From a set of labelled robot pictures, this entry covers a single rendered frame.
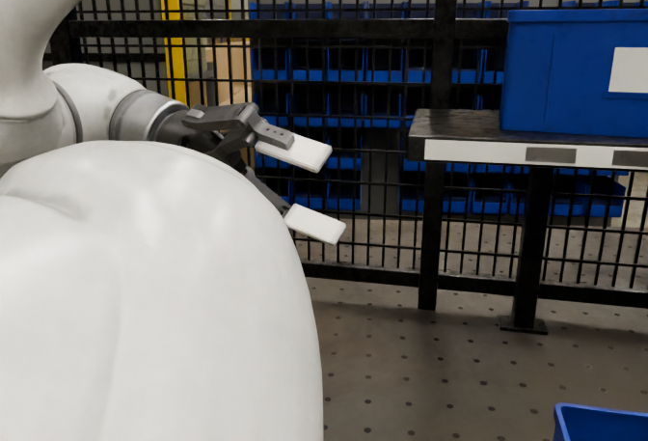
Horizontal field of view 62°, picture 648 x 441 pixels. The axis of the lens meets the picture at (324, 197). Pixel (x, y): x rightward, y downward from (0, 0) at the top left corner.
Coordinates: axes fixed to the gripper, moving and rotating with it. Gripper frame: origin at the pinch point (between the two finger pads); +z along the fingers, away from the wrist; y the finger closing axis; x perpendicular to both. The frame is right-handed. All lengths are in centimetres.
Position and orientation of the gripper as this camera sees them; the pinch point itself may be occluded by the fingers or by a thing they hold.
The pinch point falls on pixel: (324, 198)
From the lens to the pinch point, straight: 55.7
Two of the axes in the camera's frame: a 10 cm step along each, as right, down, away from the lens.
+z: 8.6, 3.4, -3.7
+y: 1.3, 5.7, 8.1
